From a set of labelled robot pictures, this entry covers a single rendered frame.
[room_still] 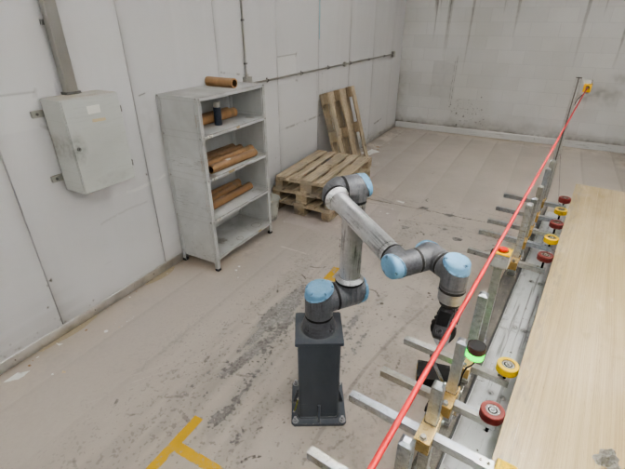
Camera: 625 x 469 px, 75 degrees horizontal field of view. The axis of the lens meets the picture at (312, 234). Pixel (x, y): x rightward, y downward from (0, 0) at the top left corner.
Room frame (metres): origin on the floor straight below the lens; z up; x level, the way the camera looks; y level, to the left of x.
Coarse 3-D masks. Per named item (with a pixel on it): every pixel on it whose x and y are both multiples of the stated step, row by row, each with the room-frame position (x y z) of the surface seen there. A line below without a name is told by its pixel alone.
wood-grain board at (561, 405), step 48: (576, 192) 2.93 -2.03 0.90; (624, 192) 2.93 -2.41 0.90; (576, 240) 2.16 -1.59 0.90; (624, 240) 2.16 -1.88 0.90; (576, 288) 1.66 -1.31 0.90; (624, 288) 1.66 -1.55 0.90; (576, 336) 1.32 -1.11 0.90; (624, 336) 1.32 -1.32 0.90; (528, 384) 1.06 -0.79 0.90; (576, 384) 1.06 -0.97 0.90; (624, 384) 1.06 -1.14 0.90; (528, 432) 0.87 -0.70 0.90; (576, 432) 0.87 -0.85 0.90; (624, 432) 0.87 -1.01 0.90
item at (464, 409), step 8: (384, 368) 1.18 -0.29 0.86; (384, 376) 1.16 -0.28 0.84; (392, 376) 1.14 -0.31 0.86; (400, 376) 1.14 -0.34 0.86; (400, 384) 1.12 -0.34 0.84; (408, 384) 1.10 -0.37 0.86; (424, 392) 1.07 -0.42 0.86; (456, 400) 1.03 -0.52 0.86; (456, 408) 1.00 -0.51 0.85; (464, 408) 0.99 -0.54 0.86; (472, 408) 0.99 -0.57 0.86; (464, 416) 0.98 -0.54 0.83; (472, 416) 0.97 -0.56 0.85; (488, 424) 0.94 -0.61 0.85
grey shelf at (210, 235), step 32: (160, 96) 3.39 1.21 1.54; (192, 96) 3.30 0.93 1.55; (224, 96) 4.14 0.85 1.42; (256, 96) 4.02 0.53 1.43; (192, 128) 3.24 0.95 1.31; (224, 128) 3.48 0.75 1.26; (256, 128) 4.04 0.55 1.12; (192, 160) 3.27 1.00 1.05; (256, 160) 3.81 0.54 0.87; (192, 192) 3.29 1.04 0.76; (256, 192) 3.89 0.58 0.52; (192, 224) 3.32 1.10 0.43; (224, 224) 3.90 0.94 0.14; (256, 224) 3.90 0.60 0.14; (224, 256) 3.30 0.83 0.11
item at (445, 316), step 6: (444, 312) 1.13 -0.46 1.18; (450, 312) 1.12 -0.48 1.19; (438, 318) 1.11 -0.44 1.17; (444, 318) 1.11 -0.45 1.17; (450, 318) 1.10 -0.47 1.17; (438, 324) 1.10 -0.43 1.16; (444, 324) 1.09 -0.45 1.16; (432, 330) 1.08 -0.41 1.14; (438, 330) 1.07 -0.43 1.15; (444, 330) 1.07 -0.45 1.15; (432, 336) 1.07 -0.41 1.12; (438, 336) 1.06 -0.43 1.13
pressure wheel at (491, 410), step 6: (486, 402) 0.98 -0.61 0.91; (492, 402) 0.98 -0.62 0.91; (480, 408) 0.96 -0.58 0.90; (486, 408) 0.96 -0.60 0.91; (492, 408) 0.95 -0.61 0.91; (498, 408) 0.96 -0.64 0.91; (480, 414) 0.95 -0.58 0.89; (486, 414) 0.93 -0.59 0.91; (492, 414) 0.93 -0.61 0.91; (498, 414) 0.93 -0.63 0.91; (504, 414) 0.93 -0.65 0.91; (486, 420) 0.92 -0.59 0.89; (492, 420) 0.91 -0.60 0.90; (498, 420) 0.91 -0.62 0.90; (486, 432) 0.94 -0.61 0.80
